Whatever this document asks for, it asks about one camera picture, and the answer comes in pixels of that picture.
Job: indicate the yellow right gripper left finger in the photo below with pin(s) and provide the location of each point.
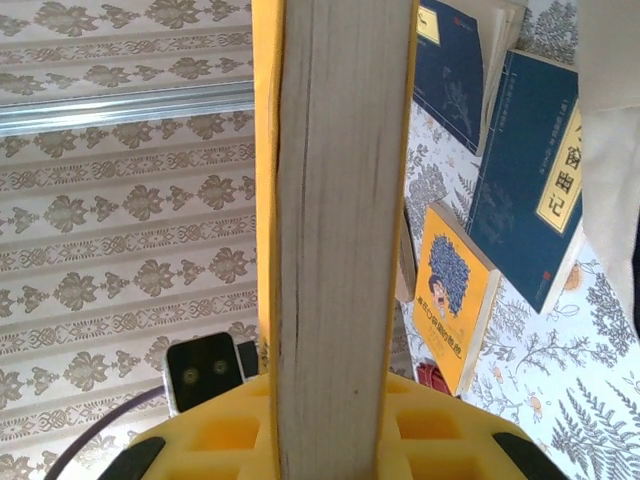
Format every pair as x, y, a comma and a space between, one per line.
215, 440

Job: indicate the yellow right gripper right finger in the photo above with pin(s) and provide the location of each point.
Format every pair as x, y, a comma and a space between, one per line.
435, 435

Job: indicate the red wallet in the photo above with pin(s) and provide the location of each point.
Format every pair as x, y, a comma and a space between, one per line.
432, 377

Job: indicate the yellow book with cartoon face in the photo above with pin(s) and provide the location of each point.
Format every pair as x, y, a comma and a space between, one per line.
445, 310

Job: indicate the tan oblong case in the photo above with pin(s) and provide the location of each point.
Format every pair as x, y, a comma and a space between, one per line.
406, 270

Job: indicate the blue book with long label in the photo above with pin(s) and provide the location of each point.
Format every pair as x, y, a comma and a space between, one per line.
515, 200

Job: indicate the plain orange-yellow book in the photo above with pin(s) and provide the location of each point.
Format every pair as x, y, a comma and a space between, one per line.
340, 200

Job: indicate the beige canvas backpack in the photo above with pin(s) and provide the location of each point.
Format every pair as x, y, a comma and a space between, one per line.
615, 150

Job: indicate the blue book with short label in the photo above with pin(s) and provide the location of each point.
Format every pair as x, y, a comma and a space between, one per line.
445, 75

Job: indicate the floral tablecloth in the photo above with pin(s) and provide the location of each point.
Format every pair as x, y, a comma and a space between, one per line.
550, 375

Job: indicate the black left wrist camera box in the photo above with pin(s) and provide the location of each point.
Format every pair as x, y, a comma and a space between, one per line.
202, 372

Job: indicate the aluminium left corner post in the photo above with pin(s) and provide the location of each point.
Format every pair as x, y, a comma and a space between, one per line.
125, 107

